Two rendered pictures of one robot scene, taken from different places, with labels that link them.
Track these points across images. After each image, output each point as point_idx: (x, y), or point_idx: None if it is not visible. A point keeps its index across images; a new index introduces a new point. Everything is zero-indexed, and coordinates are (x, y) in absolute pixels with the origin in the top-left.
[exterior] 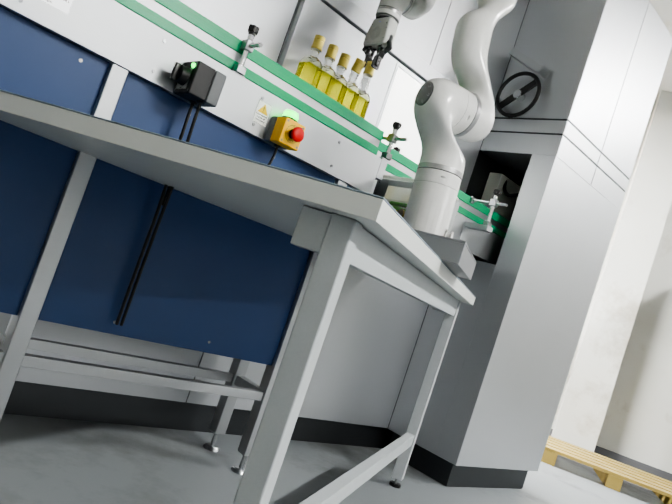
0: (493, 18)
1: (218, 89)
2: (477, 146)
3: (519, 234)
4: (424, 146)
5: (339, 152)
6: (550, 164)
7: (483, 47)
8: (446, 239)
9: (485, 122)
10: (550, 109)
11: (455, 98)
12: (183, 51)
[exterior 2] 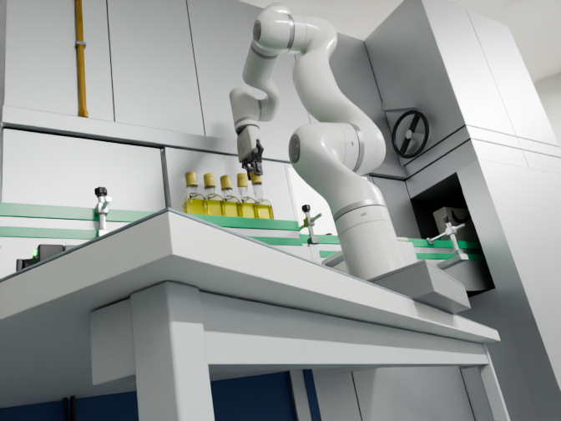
0: (321, 53)
1: None
2: (406, 196)
3: (496, 246)
4: (326, 198)
5: None
6: (478, 169)
7: (327, 79)
8: (401, 271)
9: (373, 140)
10: (445, 127)
11: (325, 133)
12: (27, 246)
